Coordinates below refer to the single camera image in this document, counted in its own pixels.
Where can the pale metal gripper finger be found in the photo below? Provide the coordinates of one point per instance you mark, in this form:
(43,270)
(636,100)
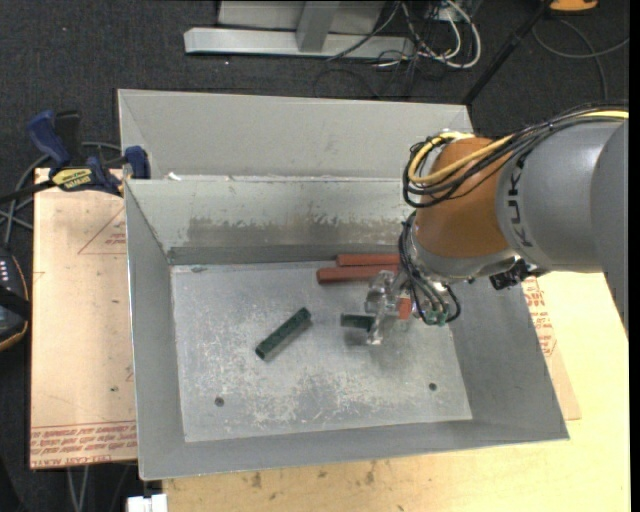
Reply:
(376,336)
(376,307)

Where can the dark green block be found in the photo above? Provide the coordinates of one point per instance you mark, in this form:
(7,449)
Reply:
(284,334)
(356,321)

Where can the red-brown flat block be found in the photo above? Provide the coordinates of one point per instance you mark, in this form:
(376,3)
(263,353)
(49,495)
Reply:
(367,259)
(404,309)
(350,274)

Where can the grey metal bin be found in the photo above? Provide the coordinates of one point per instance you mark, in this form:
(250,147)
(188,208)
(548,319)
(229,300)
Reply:
(300,380)

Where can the brown cardboard board red print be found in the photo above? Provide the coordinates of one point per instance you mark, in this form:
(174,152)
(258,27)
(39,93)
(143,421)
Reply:
(80,325)

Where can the black cylinder on white bracket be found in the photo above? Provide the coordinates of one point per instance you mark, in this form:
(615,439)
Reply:
(510,277)

